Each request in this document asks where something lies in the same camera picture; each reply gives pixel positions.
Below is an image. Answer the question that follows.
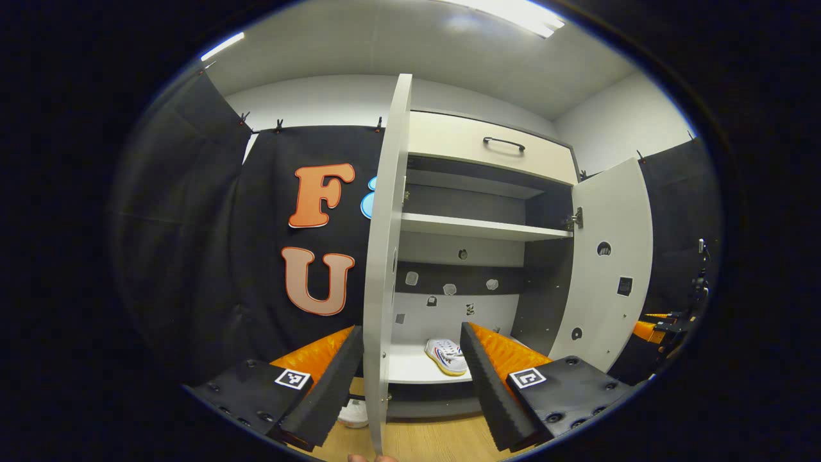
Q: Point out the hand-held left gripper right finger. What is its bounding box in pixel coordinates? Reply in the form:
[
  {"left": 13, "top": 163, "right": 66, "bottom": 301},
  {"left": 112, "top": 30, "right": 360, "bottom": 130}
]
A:
[{"left": 460, "top": 322, "right": 645, "bottom": 453}]

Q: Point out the white cabinet shelf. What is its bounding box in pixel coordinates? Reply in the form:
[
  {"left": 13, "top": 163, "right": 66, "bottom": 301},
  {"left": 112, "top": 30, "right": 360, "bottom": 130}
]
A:
[{"left": 401, "top": 212, "right": 573, "bottom": 243}]

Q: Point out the ceiling light strip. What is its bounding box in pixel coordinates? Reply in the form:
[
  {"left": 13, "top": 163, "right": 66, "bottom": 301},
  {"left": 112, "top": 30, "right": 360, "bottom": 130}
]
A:
[{"left": 200, "top": 32, "right": 246, "bottom": 62}]

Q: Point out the white shoe cabinet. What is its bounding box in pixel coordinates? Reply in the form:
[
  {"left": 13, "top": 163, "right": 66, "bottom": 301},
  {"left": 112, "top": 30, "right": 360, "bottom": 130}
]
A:
[{"left": 385, "top": 109, "right": 581, "bottom": 422}]

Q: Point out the white cabinet door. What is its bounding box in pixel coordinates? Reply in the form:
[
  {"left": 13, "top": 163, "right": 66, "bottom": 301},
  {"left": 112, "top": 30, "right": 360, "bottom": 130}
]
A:
[
  {"left": 548, "top": 157, "right": 654, "bottom": 374},
  {"left": 362, "top": 73, "right": 413, "bottom": 458}
]

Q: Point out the black backdrop cloth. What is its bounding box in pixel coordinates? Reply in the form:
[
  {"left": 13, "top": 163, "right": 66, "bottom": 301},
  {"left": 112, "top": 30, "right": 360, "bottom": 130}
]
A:
[{"left": 112, "top": 64, "right": 725, "bottom": 386}]

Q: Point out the white striped shoe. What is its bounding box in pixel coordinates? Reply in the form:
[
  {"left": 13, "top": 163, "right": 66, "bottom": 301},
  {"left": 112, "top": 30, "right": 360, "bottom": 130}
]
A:
[{"left": 425, "top": 338, "right": 470, "bottom": 377}]

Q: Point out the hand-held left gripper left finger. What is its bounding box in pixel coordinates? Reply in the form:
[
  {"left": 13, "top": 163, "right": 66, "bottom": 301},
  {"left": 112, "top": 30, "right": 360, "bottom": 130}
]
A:
[{"left": 183, "top": 325, "right": 364, "bottom": 453}]

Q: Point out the ceiling light panel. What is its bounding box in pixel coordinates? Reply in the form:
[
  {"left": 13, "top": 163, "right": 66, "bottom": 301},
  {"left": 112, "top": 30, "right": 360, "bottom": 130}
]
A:
[{"left": 443, "top": 0, "right": 565, "bottom": 39}]

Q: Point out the cream cabinet drawer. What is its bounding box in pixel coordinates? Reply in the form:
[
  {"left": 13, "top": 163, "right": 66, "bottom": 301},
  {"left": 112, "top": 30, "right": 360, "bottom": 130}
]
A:
[{"left": 407, "top": 110, "right": 578, "bottom": 187}]

